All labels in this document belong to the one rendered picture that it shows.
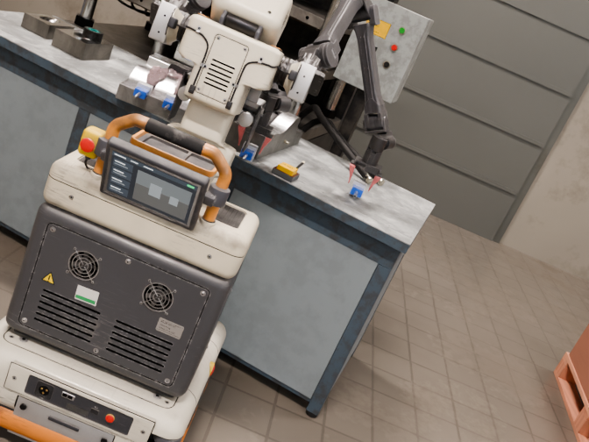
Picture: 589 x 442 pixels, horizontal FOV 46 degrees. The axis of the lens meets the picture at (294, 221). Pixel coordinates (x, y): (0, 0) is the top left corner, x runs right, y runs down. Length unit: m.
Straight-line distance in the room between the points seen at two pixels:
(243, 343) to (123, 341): 0.83
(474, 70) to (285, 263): 3.72
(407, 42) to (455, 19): 2.70
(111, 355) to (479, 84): 4.53
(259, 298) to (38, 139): 1.08
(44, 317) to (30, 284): 0.10
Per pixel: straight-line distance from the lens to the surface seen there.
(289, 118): 2.77
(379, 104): 2.52
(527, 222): 6.38
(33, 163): 2.98
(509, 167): 6.16
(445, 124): 6.01
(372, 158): 2.54
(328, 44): 2.19
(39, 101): 2.93
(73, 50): 3.00
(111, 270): 1.89
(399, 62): 3.25
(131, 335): 1.95
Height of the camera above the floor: 1.48
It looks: 19 degrees down
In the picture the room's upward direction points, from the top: 24 degrees clockwise
